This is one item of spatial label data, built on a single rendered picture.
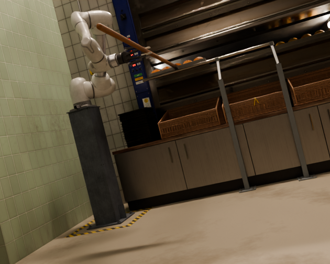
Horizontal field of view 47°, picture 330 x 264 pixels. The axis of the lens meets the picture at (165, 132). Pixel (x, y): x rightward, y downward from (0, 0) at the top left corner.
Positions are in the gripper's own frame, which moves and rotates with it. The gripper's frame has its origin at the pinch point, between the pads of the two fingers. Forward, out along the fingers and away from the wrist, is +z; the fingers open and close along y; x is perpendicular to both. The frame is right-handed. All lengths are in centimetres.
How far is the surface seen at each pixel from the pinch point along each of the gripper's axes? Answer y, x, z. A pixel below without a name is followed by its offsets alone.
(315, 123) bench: 77, -78, 103
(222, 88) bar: 31, -73, 38
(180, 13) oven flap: -56, -133, 12
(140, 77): -5, -132, -45
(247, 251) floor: 119, 70, 42
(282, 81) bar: 39, -73, 86
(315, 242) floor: 119, 72, 72
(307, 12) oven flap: -20, -123, 125
